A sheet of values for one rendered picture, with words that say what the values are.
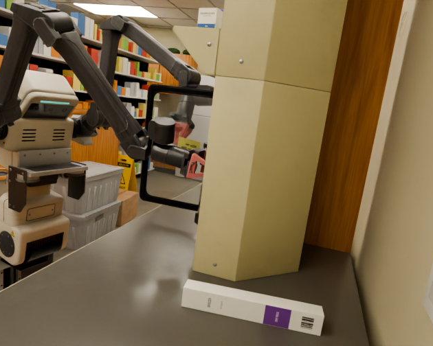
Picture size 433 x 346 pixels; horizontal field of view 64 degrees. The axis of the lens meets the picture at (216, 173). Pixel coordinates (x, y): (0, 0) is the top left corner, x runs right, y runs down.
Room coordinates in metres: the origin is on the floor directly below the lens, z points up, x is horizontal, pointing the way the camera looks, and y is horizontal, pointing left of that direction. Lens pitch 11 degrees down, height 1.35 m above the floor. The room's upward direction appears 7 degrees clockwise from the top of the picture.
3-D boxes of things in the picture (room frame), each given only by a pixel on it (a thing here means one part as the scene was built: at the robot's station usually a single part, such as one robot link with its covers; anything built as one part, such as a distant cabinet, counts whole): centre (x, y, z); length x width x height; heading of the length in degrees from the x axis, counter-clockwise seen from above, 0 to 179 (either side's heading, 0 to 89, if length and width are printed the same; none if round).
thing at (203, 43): (0.96, 0.04, 1.46); 0.32 x 0.11 x 0.10; 164
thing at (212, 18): (0.90, 0.06, 1.54); 0.05 x 0.05 x 0.06; 65
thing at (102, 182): (3.00, 1.15, 0.49); 0.60 x 0.42 x 0.33; 164
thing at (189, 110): (1.13, 0.11, 1.19); 0.30 x 0.01 x 0.40; 76
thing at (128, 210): (3.60, 1.02, 0.14); 0.41 x 0.32 x 0.28; 170
